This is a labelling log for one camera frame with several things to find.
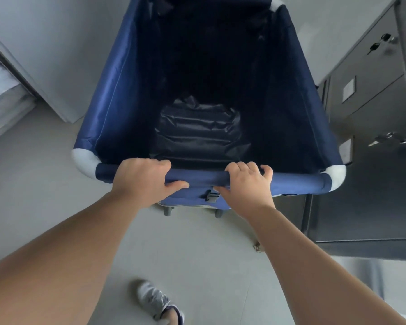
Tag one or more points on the grey sneaker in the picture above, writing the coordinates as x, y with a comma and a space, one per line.
154, 299

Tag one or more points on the black plastic bag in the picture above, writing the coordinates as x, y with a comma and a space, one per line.
199, 131

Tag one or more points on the black-capped locker keys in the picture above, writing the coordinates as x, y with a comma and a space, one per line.
380, 43

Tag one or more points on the person's right forearm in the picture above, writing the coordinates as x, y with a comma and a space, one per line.
308, 267

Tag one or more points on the white locker label card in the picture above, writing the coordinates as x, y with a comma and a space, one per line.
345, 149
349, 90

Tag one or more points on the blue fabric laundry cart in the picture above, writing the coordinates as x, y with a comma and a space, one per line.
121, 108

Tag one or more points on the stack of white folded linens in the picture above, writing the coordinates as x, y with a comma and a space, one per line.
3, 94

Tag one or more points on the person's right hand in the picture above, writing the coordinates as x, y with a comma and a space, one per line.
250, 192

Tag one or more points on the person's left forearm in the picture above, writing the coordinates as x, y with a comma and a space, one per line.
64, 260

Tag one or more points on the grey metal locker cabinet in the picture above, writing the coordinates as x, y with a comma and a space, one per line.
368, 186

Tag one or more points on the person's left hand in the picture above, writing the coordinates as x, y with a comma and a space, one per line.
138, 182

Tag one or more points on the silver locker keys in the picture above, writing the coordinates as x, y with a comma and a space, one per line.
389, 138

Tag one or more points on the person's right thumb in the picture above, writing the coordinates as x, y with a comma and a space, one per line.
222, 191

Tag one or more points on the person's left thumb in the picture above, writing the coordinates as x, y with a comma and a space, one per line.
177, 186

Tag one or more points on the small metal floor object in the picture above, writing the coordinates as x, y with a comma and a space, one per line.
258, 247

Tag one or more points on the grey linen cabinet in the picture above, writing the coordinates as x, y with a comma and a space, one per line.
50, 81

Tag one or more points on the person's right little finger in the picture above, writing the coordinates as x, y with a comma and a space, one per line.
267, 172

